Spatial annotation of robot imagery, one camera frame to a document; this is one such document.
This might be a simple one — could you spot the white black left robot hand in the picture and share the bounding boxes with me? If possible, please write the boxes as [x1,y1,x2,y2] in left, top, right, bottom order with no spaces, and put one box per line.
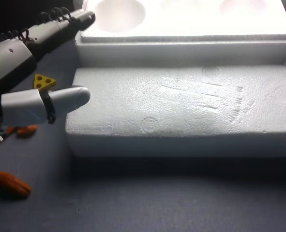
[0,6,96,127]

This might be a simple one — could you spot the white foam lid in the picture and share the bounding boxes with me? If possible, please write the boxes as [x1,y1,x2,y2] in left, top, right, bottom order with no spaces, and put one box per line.
[64,64,286,159]

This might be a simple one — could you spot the white foam tray three wells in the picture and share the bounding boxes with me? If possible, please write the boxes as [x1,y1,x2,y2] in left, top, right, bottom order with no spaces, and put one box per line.
[74,0,286,70]

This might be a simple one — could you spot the yellow triangle block with holes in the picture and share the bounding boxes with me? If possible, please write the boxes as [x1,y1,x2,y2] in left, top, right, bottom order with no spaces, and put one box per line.
[33,73,58,92]

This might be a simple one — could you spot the orange toy food piece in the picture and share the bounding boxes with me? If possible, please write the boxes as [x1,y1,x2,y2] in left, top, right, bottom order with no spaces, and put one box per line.
[6,124,39,139]

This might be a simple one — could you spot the orange toy bread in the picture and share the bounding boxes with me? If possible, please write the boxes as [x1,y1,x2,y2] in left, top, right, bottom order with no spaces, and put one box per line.
[0,171,32,200]

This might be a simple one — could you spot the grey table cloth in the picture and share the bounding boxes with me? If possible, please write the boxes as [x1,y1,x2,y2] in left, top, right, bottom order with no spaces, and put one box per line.
[0,54,286,232]

